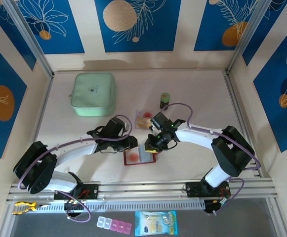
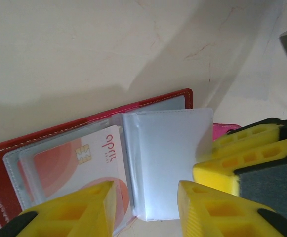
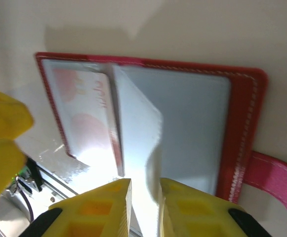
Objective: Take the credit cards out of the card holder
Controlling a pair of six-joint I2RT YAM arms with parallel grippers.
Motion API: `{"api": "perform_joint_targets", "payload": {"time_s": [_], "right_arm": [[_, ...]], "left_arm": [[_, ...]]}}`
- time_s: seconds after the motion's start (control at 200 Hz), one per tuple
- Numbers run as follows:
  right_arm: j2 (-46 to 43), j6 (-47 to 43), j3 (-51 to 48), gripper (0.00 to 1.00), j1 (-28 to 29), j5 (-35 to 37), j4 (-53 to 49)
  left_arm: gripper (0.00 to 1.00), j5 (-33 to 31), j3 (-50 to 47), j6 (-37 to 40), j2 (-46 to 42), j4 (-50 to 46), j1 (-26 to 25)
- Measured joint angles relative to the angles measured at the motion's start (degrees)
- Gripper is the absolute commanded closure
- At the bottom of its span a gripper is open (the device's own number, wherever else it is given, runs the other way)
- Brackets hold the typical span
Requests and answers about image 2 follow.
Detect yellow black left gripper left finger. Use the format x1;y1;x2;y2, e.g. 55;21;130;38
0;180;116;237

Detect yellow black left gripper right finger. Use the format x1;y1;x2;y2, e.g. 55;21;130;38
177;180;287;237

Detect red card holder clear sleeves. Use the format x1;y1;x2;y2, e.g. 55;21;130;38
0;87;242;234

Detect white card orange circles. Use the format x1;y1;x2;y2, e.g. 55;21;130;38
33;124;129;224

